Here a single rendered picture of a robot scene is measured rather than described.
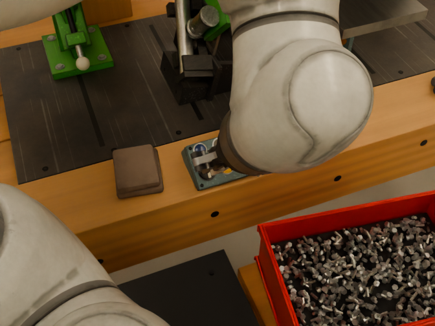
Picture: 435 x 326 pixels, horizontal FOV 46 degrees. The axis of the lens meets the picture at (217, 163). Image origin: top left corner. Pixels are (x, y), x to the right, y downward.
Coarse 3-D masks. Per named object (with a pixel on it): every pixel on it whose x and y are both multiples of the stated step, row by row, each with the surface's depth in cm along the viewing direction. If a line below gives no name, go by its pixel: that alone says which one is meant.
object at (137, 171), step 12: (120, 156) 89; (132, 156) 89; (144, 156) 89; (156, 156) 91; (120, 168) 87; (132, 168) 87; (144, 168) 87; (156, 168) 87; (120, 180) 85; (132, 180) 85; (144, 180) 85; (156, 180) 85; (120, 192) 85; (132, 192) 86; (144, 192) 86; (156, 192) 87
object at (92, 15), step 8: (88, 0) 120; (96, 0) 120; (104, 0) 121; (112, 0) 122; (120, 0) 123; (128, 0) 123; (88, 8) 121; (96, 8) 122; (104, 8) 123; (112, 8) 123; (120, 8) 124; (128, 8) 125; (88, 16) 123; (96, 16) 123; (104, 16) 124; (112, 16) 125; (120, 16) 126; (128, 16) 127; (88, 24) 124
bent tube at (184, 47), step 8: (176, 0) 100; (184, 0) 100; (176, 8) 100; (184, 8) 99; (176, 16) 100; (184, 16) 99; (176, 24) 100; (184, 24) 99; (184, 32) 99; (184, 40) 99; (192, 40) 100; (184, 48) 99; (192, 48) 100
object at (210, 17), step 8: (208, 8) 90; (200, 16) 90; (208, 16) 90; (216, 16) 91; (192, 24) 94; (200, 24) 91; (208, 24) 90; (216, 24) 91; (192, 32) 95; (200, 32) 94
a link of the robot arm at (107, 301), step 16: (96, 288) 53; (112, 288) 55; (64, 304) 50; (80, 304) 50; (96, 304) 48; (112, 304) 48; (128, 304) 49; (48, 320) 49; (64, 320) 46; (80, 320) 45; (96, 320) 45; (112, 320) 45; (128, 320) 45; (144, 320) 46; (160, 320) 48
